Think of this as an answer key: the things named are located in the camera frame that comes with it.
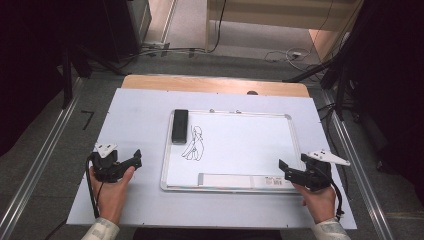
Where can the person's left hand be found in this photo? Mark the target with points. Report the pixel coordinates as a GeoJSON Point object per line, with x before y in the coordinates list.
{"type": "Point", "coordinates": [110, 196]}

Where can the person's right hand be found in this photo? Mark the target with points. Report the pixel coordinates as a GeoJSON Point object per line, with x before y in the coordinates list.
{"type": "Point", "coordinates": [320, 201]}

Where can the black metal stand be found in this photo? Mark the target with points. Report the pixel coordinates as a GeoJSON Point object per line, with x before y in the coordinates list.
{"type": "Point", "coordinates": [67, 80]}
{"type": "Point", "coordinates": [340, 90]}

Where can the white whiteboard with metal frame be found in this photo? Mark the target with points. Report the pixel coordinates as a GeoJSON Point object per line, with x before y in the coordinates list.
{"type": "Point", "coordinates": [240, 146]}

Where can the aluminium floor rail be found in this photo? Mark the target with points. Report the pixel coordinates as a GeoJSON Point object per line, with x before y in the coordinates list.
{"type": "Point", "coordinates": [360, 173]}
{"type": "Point", "coordinates": [40, 153]}

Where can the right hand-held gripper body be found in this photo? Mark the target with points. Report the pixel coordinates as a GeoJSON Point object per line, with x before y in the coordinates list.
{"type": "Point", "coordinates": [315, 175]}

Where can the person's dark clothing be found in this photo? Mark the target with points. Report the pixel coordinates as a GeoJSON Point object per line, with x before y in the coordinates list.
{"type": "Point", "coordinates": [206, 235]}

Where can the large white board sheet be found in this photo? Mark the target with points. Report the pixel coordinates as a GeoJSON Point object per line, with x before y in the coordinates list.
{"type": "Point", "coordinates": [133, 116]}

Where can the wooden table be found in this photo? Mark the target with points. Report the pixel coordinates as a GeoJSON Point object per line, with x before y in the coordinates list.
{"type": "Point", "coordinates": [200, 85]}

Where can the white strip with label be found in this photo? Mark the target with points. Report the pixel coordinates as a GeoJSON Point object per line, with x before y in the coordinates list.
{"type": "Point", "coordinates": [233, 180]}

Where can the dark cabinet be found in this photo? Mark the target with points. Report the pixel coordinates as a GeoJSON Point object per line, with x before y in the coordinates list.
{"type": "Point", "coordinates": [120, 30]}

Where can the light wooden furniture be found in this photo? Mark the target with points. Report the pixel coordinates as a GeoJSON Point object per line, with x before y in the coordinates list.
{"type": "Point", "coordinates": [283, 13]}

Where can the black whiteboard eraser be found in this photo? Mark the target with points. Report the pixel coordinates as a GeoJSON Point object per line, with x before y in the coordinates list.
{"type": "Point", "coordinates": [180, 126]}

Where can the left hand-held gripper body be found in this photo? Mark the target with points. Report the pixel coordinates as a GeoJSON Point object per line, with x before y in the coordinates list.
{"type": "Point", "coordinates": [106, 165]}

